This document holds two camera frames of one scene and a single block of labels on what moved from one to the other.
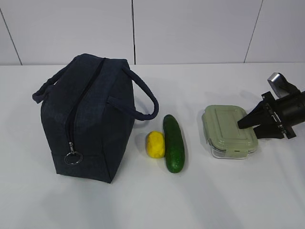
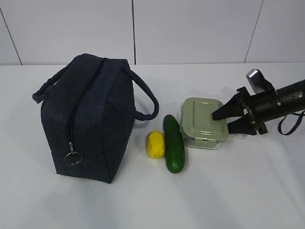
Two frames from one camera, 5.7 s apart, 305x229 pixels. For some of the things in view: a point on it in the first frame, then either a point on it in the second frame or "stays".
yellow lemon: [155, 144] stays
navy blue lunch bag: [88, 109] stays
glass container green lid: [224, 137] to [198, 129]
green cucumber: [174, 148] stays
